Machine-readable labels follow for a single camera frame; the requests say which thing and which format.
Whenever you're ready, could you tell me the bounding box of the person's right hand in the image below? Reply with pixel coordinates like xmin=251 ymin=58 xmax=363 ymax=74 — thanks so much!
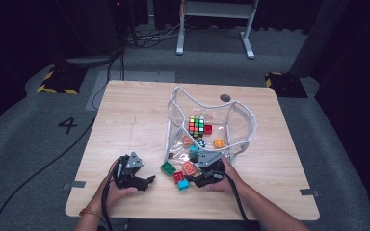
xmin=209 ymin=156 xmax=243 ymax=195

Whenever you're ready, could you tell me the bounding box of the clear plastic bag white trim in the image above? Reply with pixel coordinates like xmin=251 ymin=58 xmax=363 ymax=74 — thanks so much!
xmin=164 ymin=86 xmax=258 ymax=167

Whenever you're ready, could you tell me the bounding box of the multicolour puzzle cube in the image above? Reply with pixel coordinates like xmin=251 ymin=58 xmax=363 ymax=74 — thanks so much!
xmin=188 ymin=115 xmax=206 ymax=141

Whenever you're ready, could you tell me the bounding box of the salmon building block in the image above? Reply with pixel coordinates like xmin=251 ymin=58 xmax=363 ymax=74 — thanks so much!
xmin=182 ymin=161 xmax=198 ymax=176

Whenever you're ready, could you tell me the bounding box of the dark equipment stand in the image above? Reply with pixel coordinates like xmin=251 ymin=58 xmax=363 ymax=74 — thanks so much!
xmin=54 ymin=0 xmax=124 ymax=69

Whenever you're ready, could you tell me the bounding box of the person's left hand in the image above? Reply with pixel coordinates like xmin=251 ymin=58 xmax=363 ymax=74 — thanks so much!
xmin=91 ymin=158 xmax=139 ymax=214

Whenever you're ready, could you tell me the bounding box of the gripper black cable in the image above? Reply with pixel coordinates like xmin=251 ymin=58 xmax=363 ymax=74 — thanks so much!
xmin=100 ymin=179 xmax=114 ymax=231
xmin=213 ymin=172 xmax=254 ymax=231

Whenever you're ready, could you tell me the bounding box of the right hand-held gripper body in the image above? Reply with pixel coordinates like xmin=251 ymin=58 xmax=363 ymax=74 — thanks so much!
xmin=194 ymin=151 xmax=228 ymax=190

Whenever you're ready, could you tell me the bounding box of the green building block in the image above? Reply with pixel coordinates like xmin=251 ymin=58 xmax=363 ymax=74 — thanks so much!
xmin=160 ymin=161 xmax=177 ymax=177

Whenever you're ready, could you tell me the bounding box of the white metal stand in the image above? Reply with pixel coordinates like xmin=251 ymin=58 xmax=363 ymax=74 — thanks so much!
xmin=175 ymin=0 xmax=260 ymax=60

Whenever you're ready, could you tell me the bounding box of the red string bracelet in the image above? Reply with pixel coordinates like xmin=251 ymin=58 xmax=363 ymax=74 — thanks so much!
xmin=78 ymin=206 xmax=104 ymax=219

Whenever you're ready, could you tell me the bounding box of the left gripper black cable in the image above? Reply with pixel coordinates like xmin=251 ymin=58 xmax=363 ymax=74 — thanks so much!
xmin=100 ymin=179 xmax=114 ymax=231

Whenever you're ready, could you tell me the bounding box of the grey pillar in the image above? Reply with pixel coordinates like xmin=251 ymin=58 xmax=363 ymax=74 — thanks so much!
xmin=289 ymin=0 xmax=351 ymax=79

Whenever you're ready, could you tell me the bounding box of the black yellow striped base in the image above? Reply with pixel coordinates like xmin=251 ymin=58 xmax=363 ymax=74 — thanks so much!
xmin=36 ymin=65 xmax=89 ymax=95
xmin=264 ymin=71 xmax=308 ymax=99

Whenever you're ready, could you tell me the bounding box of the bundle of floor cables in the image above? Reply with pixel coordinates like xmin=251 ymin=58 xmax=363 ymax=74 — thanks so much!
xmin=124 ymin=22 xmax=187 ymax=50

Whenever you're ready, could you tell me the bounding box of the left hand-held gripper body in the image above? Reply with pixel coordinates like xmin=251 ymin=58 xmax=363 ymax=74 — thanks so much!
xmin=113 ymin=151 xmax=145 ymax=192

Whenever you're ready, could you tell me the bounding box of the grey tape strip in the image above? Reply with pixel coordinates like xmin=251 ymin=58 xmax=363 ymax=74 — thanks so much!
xmin=63 ymin=180 xmax=87 ymax=191
xmin=299 ymin=188 xmax=320 ymax=197

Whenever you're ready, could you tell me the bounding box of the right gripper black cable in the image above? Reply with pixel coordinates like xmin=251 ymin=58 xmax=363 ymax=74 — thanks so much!
xmin=213 ymin=172 xmax=254 ymax=231

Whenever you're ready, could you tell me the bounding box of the long black floor cable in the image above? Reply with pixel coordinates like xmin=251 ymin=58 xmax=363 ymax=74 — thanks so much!
xmin=0 ymin=52 xmax=124 ymax=231

